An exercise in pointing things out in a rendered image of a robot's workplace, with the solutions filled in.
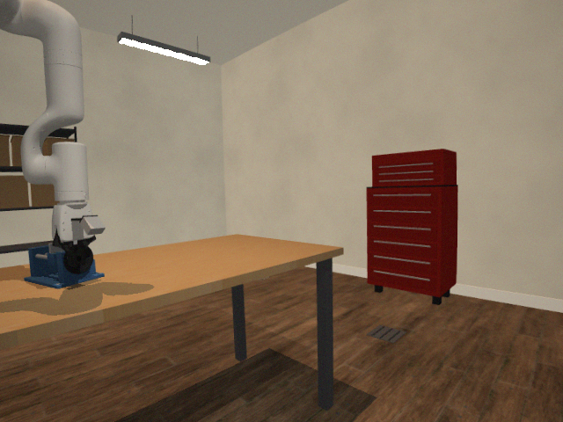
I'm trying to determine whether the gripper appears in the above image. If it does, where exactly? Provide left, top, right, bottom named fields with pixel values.
left=52, top=202, right=96, bottom=267

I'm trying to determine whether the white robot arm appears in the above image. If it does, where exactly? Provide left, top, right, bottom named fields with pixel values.
left=0, top=0, right=89, bottom=203

